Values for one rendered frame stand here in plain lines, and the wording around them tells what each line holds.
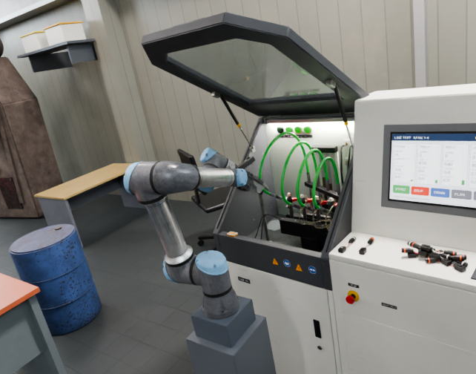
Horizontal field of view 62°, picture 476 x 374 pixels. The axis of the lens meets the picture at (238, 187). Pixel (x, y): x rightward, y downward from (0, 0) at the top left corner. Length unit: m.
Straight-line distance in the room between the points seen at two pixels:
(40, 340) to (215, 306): 1.48
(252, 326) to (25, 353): 1.53
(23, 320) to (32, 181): 4.11
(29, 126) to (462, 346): 6.03
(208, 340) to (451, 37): 3.00
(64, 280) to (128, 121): 2.73
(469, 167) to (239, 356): 1.11
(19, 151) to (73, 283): 3.43
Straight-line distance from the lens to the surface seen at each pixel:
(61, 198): 4.88
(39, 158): 6.70
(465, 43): 3.75
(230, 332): 1.58
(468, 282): 1.57
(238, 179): 1.62
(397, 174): 1.77
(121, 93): 5.47
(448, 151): 1.71
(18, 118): 6.53
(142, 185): 1.37
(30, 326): 2.74
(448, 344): 1.74
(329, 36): 4.01
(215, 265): 1.50
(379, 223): 1.84
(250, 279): 2.12
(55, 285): 3.38
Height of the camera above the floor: 1.84
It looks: 19 degrees down
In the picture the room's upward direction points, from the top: 11 degrees counter-clockwise
